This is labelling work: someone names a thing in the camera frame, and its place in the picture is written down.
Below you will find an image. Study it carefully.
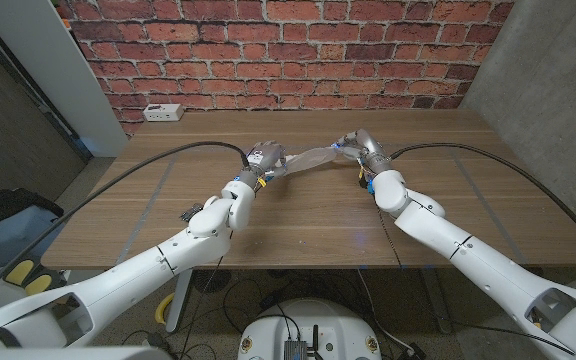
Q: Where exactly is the blue storage bin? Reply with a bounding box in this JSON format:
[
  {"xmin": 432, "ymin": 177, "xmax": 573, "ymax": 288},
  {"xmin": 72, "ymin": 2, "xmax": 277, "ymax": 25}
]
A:
[{"xmin": 0, "ymin": 204, "xmax": 67, "ymax": 274}]

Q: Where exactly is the white table leg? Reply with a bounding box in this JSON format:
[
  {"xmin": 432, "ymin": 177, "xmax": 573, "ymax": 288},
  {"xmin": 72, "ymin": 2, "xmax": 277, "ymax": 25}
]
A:
[{"xmin": 165, "ymin": 269, "xmax": 194, "ymax": 334}]

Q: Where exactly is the white power strip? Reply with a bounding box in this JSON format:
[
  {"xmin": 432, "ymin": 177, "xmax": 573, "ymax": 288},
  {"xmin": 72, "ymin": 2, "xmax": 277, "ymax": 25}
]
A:
[{"xmin": 142, "ymin": 103, "xmax": 185, "ymax": 123}]

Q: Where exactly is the red brick printed backdrop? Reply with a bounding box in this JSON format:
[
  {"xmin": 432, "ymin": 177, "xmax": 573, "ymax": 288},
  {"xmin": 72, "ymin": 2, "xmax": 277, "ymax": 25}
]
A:
[{"xmin": 57, "ymin": 0, "xmax": 517, "ymax": 139}]

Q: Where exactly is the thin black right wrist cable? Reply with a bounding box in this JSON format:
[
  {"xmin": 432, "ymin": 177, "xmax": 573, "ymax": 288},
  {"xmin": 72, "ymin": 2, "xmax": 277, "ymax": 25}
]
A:
[{"xmin": 375, "ymin": 207, "xmax": 449, "ymax": 326}]

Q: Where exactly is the black pedal with yellow pads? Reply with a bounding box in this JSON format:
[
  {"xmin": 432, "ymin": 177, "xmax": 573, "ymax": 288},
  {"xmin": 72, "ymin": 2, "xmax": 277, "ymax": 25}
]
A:
[{"xmin": 3, "ymin": 255, "xmax": 55, "ymax": 300}]

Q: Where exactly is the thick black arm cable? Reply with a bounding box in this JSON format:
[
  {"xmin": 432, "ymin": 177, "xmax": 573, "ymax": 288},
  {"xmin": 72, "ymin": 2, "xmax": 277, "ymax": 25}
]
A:
[
  {"xmin": 388, "ymin": 142, "xmax": 576, "ymax": 262},
  {"xmin": 0, "ymin": 140, "xmax": 252, "ymax": 314}
]

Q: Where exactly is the white floor cable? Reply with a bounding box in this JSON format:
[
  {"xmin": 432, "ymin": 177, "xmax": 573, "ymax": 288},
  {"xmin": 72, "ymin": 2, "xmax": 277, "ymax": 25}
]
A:
[{"xmin": 356, "ymin": 268, "xmax": 417, "ymax": 354}]

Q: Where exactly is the black bag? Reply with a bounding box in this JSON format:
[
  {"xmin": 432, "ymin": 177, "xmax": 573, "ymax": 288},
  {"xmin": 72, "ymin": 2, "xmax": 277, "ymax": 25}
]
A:
[{"xmin": 0, "ymin": 187, "xmax": 65, "ymax": 237}]

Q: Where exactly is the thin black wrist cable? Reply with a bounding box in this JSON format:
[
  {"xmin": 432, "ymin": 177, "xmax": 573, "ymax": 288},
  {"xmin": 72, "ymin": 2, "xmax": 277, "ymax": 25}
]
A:
[
  {"xmin": 177, "ymin": 255, "xmax": 227, "ymax": 360},
  {"xmin": 375, "ymin": 207, "xmax": 449, "ymax": 326}
]

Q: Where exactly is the black round fan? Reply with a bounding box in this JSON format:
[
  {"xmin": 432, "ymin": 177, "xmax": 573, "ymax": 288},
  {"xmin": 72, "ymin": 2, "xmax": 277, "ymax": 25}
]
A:
[{"xmin": 191, "ymin": 269, "xmax": 233, "ymax": 295}]

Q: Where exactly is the white wall panel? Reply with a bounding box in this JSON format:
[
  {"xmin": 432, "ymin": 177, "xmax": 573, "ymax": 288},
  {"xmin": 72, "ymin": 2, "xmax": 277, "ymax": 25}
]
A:
[{"xmin": 0, "ymin": 0, "xmax": 129, "ymax": 159}]

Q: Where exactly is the small black object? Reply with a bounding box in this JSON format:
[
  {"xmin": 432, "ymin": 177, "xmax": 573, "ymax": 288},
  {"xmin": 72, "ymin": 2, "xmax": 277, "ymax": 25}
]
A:
[{"xmin": 179, "ymin": 202, "xmax": 205, "ymax": 223}]

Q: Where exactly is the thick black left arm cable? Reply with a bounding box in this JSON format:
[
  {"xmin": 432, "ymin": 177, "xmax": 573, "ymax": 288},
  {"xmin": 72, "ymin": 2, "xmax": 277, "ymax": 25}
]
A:
[{"xmin": 0, "ymin": 140, "xmax": 252, "ymax": 314}]

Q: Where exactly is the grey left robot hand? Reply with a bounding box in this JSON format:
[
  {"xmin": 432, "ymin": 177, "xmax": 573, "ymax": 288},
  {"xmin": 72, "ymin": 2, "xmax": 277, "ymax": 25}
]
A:
[{"xmin": 237, "ymin": 140, "xmax": 289, "ymax": 187}]

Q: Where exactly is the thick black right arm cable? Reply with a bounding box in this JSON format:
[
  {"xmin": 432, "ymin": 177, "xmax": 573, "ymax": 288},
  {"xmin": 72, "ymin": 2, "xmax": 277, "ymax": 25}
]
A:
[{"xmin": 388, "ymin": 142, "xmax": 576, "ymax": 262}]

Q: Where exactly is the thin black left wrist cable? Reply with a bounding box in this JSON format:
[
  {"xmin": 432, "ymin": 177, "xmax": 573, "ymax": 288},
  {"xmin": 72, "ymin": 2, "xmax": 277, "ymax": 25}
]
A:
[{"xmin": 177, "ymin": 255, "xmax": 227, "ymax": 360}]

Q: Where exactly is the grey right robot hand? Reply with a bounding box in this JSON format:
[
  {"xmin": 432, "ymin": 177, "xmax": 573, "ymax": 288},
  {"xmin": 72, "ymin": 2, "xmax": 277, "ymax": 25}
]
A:
[{"xmin": 331, "ymin": 128, "xmax": 393, "ymax": 175}]

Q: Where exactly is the small grey electronics box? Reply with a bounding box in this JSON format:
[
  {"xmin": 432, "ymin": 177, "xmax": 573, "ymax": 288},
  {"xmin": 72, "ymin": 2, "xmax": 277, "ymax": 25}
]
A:
[{"xmin": 283, "ymin": 339, "xmax": 309, "ymax": 360}]

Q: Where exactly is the white cloth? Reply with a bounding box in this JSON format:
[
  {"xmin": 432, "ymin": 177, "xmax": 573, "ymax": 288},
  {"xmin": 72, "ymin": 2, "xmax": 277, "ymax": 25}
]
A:
[{"xmin": 282, "ymin": 146, "xmax": 339, "ymax": 176}]

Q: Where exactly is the grey table leg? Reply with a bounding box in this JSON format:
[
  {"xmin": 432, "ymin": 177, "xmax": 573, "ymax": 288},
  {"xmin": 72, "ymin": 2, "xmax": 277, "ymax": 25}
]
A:
[{"xmin": 420, "ymin": 267, "xmax": 453, "ymax": 335}]

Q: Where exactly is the white robot torso base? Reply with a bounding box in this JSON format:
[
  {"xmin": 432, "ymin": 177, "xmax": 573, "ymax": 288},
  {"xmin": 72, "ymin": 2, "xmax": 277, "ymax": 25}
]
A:
[{"xmin": 237, "ymin": 298, "xmax": 383, "ymax": 360}]

